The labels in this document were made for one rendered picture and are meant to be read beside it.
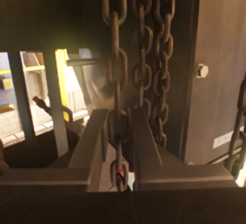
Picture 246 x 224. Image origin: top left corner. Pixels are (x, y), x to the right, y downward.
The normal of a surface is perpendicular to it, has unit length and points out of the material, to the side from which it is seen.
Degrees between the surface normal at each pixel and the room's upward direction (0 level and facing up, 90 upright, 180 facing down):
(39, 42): 90
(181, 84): 90
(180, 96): 90
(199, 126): 90
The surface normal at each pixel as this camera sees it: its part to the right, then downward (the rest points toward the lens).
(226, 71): 0.49, 0.25
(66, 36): 0.75, 0.18
